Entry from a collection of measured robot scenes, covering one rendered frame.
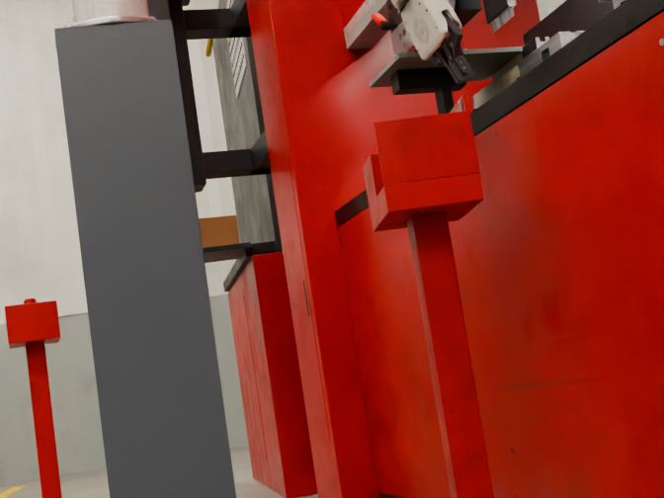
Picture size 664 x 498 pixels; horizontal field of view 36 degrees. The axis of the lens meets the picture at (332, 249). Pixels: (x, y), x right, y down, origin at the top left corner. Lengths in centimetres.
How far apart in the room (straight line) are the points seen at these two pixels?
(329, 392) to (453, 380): 111
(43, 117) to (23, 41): 69
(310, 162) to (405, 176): 122
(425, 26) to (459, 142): 25
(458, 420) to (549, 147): 47
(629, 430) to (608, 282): 23
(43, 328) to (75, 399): 542
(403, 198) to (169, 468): 56
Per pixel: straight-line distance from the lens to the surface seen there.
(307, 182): 285
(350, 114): 294
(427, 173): 167
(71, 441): 881
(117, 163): 159
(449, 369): 171
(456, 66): 184
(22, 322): 340
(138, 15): 171
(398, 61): 200
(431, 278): 172
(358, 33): 290
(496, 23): 222
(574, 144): 168
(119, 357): 155
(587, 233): 167
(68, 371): 882
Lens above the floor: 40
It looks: 7 degrees up
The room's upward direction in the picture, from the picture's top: 9 degrees counter-clockwise
